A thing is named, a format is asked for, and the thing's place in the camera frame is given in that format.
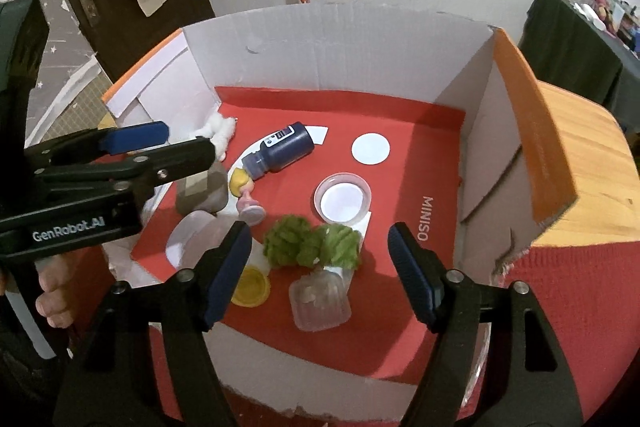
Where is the green fluffy pompom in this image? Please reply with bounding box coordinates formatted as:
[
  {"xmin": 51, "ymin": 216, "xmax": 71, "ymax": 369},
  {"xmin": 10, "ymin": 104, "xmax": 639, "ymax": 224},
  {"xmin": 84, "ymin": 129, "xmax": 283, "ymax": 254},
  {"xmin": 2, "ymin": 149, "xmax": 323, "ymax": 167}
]
[
  {"xmin": 262, "ymin": 214, "xmax": 321, "ymax": 269},
  {"xmin": 315, "ymin": 222, "xmax": 362, "ymax": 271}
]

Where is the orange cardboard box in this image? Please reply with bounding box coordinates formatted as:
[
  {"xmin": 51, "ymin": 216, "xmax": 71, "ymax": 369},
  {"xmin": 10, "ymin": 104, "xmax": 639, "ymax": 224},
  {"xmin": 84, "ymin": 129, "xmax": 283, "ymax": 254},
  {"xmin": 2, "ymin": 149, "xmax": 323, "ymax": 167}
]
[{"xmin": 100, "ymin": 2, "xmax": 583, "ymax": 423}]

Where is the black-covered table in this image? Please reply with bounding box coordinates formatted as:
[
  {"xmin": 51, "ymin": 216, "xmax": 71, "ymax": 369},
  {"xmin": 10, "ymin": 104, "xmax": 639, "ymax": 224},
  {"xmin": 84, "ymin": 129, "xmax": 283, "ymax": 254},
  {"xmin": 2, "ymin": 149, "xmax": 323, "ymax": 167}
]
[{"xmin": 517, "ymin": 0, "xmax": 640, "ymax": 132}]

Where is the white fluffy pompom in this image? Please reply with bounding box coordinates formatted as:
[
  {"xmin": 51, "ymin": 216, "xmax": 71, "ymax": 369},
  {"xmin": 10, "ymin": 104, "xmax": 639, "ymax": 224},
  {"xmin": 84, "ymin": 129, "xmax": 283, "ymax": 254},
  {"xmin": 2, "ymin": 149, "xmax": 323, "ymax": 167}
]
[{"xmin": 192, "ymin": 111, "xmax": 238, "ymax": 160}]

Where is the ribbed clear plastic jar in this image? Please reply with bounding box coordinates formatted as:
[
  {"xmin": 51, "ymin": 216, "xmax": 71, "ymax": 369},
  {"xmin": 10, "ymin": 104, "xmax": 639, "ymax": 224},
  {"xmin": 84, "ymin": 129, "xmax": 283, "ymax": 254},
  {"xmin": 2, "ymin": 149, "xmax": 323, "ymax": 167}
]
[{"xmin": 288, "ymin": 269, "xmax": 351, "ymax": 333}]

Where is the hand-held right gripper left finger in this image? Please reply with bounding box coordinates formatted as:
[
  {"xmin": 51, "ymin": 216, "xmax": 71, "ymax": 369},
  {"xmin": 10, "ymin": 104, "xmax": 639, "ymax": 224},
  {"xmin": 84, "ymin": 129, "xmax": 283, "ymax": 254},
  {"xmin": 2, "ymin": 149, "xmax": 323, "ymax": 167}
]
[{"xmin": 52, "ymin": 221, "xmax": 253, "ymax": 427}]

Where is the dark blue bottle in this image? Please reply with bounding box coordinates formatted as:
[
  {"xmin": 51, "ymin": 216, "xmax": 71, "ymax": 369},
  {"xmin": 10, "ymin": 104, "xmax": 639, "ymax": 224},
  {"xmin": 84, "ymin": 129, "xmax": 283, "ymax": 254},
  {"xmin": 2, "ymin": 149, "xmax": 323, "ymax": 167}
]
[{"xmin": 242, "ymin": 122, "xmax": 316, "ymax": 182}]

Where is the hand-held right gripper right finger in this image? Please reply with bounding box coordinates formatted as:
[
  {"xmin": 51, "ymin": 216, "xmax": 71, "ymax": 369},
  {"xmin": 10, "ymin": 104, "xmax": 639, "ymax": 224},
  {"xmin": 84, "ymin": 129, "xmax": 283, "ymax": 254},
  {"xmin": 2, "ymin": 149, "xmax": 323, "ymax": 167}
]
[{"xmin": 387, "ymin": 221, "xmax": 583, "ymax": 427}]

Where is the person's left hand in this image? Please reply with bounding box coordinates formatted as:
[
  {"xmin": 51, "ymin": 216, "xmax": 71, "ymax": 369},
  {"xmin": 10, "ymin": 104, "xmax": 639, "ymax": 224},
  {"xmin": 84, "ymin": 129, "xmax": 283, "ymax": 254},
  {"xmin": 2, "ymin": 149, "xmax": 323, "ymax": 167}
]
[{"xmin": 35, "ymin": 257, "xmax": 76, "ymax": 330}]

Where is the red knit mat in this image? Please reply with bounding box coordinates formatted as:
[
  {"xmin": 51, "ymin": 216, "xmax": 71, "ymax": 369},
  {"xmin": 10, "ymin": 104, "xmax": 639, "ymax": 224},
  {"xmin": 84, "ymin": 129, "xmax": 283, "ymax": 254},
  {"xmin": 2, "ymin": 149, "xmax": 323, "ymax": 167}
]
[{"xmin": 145, "ymin": 242, "xmax": 640, "ymax": 427}]

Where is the round clear plastic jar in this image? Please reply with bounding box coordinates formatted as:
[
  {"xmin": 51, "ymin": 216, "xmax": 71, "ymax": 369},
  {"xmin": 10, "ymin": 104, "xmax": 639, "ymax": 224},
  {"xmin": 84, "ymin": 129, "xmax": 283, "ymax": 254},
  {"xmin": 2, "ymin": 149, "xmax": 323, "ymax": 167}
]
[{"xmin": 313, "ymin": 173, "xmax": 373, "ymax": 224}]

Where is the small blonde doll figure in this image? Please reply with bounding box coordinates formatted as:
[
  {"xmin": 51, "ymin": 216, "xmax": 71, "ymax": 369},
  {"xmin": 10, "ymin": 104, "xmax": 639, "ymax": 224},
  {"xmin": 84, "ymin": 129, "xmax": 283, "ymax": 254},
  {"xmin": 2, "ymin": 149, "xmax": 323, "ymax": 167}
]
[{"xmin": 228, "ymin": 167, "xmax": 266, "ymax": 228}]

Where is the small grey case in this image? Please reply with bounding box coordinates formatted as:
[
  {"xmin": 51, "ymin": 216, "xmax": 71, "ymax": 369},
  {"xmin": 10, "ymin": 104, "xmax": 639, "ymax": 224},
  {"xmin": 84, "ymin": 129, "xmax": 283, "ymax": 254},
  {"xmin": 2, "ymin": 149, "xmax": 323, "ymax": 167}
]
[{"xmin": 175, "ymin": 159, "xmax": 228, "ymax": 215}]

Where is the yellow bottle cap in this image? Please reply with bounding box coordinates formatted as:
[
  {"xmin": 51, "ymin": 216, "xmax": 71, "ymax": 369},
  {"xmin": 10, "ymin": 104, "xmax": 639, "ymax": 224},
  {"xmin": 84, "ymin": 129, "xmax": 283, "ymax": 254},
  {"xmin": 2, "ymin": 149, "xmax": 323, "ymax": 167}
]
[{"xmin": 230, "ymin": 266, "xmax": 272, "ymax": 308}]

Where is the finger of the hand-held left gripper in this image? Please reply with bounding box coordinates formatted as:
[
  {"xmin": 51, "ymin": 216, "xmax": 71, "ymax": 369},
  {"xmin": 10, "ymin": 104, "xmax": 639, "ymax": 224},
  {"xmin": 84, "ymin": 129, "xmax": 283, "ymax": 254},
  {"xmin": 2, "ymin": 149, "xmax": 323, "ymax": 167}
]
[
  {"xmin": 22, "ymin": 121, "xmax": 171, "ymax": 172},
  {"xmin": 35, "ymin": 136, "xmax": 217, "ymax": 191}
]

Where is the pink round case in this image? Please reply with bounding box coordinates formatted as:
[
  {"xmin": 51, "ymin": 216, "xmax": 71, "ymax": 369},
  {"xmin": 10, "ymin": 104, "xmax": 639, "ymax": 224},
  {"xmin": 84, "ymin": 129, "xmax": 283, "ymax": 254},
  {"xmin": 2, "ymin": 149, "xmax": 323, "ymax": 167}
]
[{"xmin": 165, "ymin": 209, "xmax": 236, "ymax": 270}]

